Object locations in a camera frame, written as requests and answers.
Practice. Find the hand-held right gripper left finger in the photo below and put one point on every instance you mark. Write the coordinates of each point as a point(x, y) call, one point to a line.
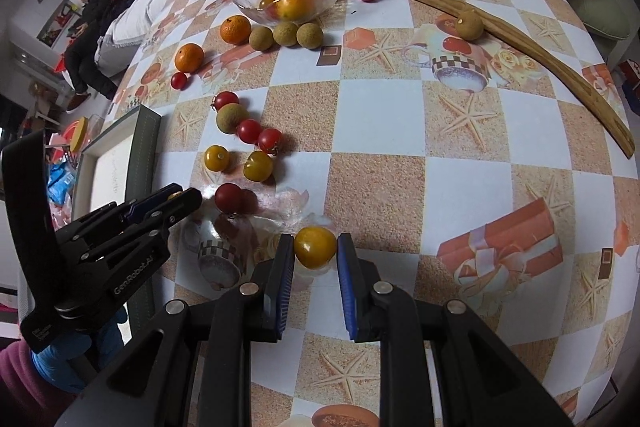
point(284, 287)

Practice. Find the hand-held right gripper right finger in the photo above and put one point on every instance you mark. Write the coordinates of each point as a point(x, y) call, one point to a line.
point(346, 289)

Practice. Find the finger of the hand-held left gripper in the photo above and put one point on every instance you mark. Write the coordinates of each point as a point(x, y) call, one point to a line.
point(175, 209)
point(137, 207)

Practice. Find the yellow cherry tomato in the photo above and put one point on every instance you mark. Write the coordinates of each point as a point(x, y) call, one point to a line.
point(315, 248)
point(217, 158)
point(258, 166)

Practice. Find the person's left forearm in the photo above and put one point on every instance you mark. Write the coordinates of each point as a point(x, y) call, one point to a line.
point(20, 387)

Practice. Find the person's left hand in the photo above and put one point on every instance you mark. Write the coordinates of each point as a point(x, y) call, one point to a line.
point(60, 367)

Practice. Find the grey framed white board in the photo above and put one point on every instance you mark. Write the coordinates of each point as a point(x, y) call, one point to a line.
point(112, 172)

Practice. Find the blue plastic packet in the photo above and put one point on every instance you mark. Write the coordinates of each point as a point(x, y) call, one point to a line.
point(61, 182)

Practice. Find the brown longan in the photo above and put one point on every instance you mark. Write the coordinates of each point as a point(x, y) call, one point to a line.
point(261, 38)
point(286, 33)
point(470, 25)
point(232, 117)

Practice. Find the checked printed tablecloth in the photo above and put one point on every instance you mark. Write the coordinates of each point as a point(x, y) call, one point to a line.
point(425, 187)

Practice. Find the three longans by bowl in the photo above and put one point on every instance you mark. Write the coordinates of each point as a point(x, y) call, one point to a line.
point(309, 35)

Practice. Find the long curved wooden stick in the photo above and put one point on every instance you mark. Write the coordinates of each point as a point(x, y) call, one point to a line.
point(550, 62)

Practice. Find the pale green cushion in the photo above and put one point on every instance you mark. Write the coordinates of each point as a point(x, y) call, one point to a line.
point(600, 12)

